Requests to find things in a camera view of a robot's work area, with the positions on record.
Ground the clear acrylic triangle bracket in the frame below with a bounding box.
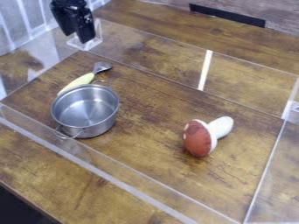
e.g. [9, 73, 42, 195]
[66, 18, 102, 51]

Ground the black bar on table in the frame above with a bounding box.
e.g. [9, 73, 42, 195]
[189, 3, 267, 28]

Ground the stainless steel pot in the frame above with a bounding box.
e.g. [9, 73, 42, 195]
[50, 80, 118, 139]

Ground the clear acrylic enclosure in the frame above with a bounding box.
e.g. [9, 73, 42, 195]
[0, 17, 299, 224]

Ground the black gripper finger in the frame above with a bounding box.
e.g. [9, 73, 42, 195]
[70, 8, 96, 44]
[50, 8, 74, 36]

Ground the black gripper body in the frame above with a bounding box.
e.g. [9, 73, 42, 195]
[50, 0, 89, 13]

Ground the red plush mushroom toy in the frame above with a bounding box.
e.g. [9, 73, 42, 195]
[181, 116, 233, 157]

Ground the green handled metal spoon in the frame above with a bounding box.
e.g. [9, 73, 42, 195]
[58, 61, 112, 95]

